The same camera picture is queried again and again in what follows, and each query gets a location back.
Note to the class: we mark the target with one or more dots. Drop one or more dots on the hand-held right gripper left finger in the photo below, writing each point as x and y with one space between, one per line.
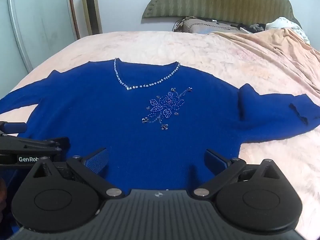
98 160

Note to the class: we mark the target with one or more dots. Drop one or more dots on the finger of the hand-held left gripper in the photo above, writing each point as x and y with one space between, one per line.
15 127
37 145

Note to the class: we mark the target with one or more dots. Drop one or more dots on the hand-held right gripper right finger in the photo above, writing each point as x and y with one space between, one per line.
214 161

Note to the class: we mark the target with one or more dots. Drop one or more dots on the blue beaded sweater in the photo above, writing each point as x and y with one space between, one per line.
140 140

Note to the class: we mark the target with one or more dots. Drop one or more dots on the white wardrobe with flower stickers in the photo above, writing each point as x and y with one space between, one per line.
37 22

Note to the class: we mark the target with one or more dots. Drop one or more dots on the pink plush blanket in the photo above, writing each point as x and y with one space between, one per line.
155 47

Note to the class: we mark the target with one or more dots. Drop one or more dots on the peach quilt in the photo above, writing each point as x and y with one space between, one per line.
282 52

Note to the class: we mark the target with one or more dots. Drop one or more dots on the dark cloth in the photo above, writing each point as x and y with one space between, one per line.
253 27

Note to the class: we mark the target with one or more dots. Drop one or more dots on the gold standing air conditioner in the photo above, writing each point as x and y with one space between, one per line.
91 7

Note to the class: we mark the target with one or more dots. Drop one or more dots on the white cloth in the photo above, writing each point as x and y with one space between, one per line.
285 23

